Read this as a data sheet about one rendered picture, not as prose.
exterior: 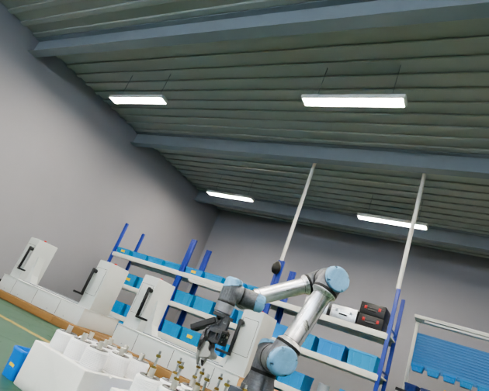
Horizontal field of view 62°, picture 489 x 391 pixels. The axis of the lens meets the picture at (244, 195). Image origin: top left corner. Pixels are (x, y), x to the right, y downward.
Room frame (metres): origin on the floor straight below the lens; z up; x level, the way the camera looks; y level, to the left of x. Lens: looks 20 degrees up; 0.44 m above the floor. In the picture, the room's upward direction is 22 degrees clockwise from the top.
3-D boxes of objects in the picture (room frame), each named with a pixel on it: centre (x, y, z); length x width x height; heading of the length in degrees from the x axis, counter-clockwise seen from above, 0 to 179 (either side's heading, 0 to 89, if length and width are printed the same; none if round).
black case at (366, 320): (5.73, -2.34, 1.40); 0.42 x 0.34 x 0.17; 147
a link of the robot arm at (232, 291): (1.75, -0.10, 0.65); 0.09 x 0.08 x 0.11; 99
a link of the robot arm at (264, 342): (1.92, -0.37, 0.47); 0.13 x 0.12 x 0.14; 9
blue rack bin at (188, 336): (7.24, -0.15, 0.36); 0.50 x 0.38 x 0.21; 146
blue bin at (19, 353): (2.09, 0.56, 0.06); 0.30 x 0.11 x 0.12; 139
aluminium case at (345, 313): (5.95, -2.02, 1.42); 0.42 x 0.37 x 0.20; 149
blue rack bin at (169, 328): (7.51, 0.19, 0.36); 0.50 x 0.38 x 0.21; 146
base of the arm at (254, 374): (1.92, -0.36, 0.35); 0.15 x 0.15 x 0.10
